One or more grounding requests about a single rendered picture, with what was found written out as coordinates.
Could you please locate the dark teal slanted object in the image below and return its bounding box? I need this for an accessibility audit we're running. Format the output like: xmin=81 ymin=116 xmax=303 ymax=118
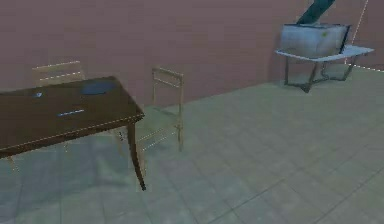
xmin=296 ymin=0 xmax=336 ymax=26

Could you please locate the light wooden chair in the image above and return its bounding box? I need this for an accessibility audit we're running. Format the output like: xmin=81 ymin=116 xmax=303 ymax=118
xmin=6 ymin=60 xmax=86 ymax=173
xmin=113 ymin=66 xmax=185 ymax=174

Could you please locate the thin silver blue utensil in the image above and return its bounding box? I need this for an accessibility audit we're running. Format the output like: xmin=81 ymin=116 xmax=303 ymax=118
xmin=56 ymin=109 xmax=86 ymax=118

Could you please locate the white side table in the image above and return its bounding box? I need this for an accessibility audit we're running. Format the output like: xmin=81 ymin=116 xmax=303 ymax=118
xmin=274 ymin=44 xmax=375 ymax=94

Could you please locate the dark blue round plate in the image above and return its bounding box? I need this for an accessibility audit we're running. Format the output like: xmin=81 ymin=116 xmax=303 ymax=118
xmin=79 ymin=79 xmax=117 ymax=96

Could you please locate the grey box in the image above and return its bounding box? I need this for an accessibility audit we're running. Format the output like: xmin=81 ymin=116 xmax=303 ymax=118
xmin=279 ymin=22 xmax=352 ymax=60

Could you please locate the dark brown wooden table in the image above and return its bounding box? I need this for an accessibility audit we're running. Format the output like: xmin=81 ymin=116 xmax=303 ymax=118
xmin=0 ymin=76 xmax=148 ymax=192

